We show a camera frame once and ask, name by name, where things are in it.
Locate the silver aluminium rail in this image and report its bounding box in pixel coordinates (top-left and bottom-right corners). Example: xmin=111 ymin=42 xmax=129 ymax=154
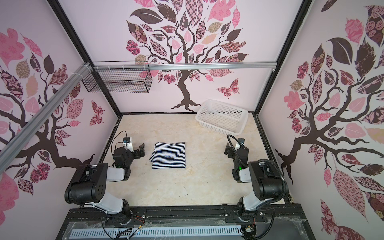
xmin=93 ymin=62 xmax=277 ymax=71
xmin=1 ymin=63 xmax=92 ymax=173

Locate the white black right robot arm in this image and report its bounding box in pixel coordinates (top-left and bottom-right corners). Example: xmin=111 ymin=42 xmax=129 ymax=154
xmin=224 ymin=144 xmax=288 ymax=222

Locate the silver aluminium left rail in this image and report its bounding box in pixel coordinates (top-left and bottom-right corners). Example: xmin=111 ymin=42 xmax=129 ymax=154
xmin=1 ymin=63 xmax=92 ymax=173

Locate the white slotted cable duct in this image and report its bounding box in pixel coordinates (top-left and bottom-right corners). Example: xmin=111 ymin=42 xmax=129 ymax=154
xmin=65 ymin=226 xmax=243 ymax=240

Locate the blue white striped tank top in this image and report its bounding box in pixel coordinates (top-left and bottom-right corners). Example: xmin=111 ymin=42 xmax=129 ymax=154
xmin=150 ymin=142 xmax=186 ymax=170

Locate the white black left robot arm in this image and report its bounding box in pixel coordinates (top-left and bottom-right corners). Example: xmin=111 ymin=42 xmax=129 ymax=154
xmin=65 ymin=143 xmax=146 ymax=224

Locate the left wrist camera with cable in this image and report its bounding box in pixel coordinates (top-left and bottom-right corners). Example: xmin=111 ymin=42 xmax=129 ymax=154
xmin=111 ymin=130 xmax=134 ymax=157

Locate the black metal frame post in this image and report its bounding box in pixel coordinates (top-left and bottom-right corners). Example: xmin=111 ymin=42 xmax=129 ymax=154
xmin=47 ymin=0 xmax=123 ymax=118

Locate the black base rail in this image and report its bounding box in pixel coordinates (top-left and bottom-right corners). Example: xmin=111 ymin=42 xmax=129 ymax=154
xmin=65 ymin=203 xmax=307 ymax=224

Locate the silver aluminium back rail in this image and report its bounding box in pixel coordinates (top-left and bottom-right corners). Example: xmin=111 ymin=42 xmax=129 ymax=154
xmin=93 ymin=62 xmax=277 ymax=71

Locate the black wire mesh basket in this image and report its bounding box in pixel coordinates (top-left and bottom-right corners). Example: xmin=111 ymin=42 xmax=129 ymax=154
xmin=82 ymin=60 xmax=153 ymax=94

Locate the black right frame post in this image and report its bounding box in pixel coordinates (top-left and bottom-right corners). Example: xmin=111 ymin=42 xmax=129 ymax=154
xmin=254 ymin=0 xmax=314 ymax=116

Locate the white plastic laundry basket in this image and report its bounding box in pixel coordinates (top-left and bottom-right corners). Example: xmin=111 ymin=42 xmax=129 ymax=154
xmin=196 ymin=100 xmax=249 ymax=136

